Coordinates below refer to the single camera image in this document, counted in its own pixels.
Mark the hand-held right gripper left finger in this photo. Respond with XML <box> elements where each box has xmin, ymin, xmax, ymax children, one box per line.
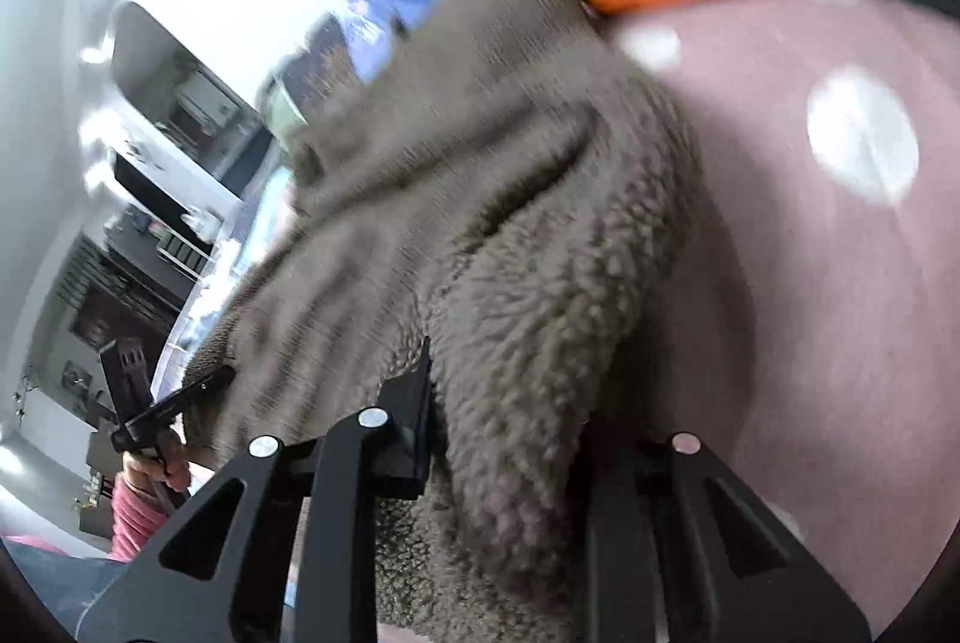
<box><xmin>75</xmin><ymin>335</ymin><xmax>436</xmax><ymax>643</ymax></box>

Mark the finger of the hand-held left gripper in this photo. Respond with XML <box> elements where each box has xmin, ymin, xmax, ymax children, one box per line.
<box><xmin>122</xmin><ymin>367</ymin><xmax>236</xmax><ymax>439</ymax></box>
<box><xmin>99</xmin><ymin>336</ymin><xmax>152</xmax><ymax>423</ymax></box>

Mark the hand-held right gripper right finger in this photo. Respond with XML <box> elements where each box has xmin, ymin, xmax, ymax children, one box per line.
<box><xmin>585</xmin><ymin>431</ymin><xmax>875</xmax><ymax>643</ymax></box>

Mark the brown fleece garment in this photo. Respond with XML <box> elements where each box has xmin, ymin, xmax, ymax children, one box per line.
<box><xmin>180</xmin><ymin>0</ymin><xmax>706</xmax><ymax>643</ymax></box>

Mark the person's left forearm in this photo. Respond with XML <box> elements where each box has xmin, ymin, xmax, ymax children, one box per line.
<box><xmin>109</xmin><ymin>470</ymin><xmax>172</xmax><ymax>561</ymax></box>

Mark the person's left hand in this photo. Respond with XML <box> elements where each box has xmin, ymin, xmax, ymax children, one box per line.
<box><xmin>120</xmin><ymin>429</ymin><xmax>194</xmax><ymax>495</ymax></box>

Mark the white shelf rack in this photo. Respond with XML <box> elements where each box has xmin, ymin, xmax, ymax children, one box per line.
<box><xmin>154</xmin><ymin>229</ymin><xmax>212</xmax><ymax>282</ymax></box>

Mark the person's jeans leg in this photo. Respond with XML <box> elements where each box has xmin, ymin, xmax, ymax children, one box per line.
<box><xmin>6</xmin><ymin>540</ymin><xmax>137</xmax><ymax>638</ymax></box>

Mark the kitchen cabinet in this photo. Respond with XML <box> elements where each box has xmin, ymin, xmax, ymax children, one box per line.
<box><xmin>112</xmin><ymin>2</ymin><xmax>260</xmax><ymax>198</ymax></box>

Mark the green cushion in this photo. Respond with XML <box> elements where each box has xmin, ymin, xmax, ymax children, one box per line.
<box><xmin>257</xmin><ymin>71</ymin><xmax>310</xmax><ymax>143</ymax></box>

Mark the navy deer-print mat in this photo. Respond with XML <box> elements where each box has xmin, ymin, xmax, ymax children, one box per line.
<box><xmin>296</xmin><ymin>11</ymin><xmax>395</xmax><ymax>115</ymax></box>

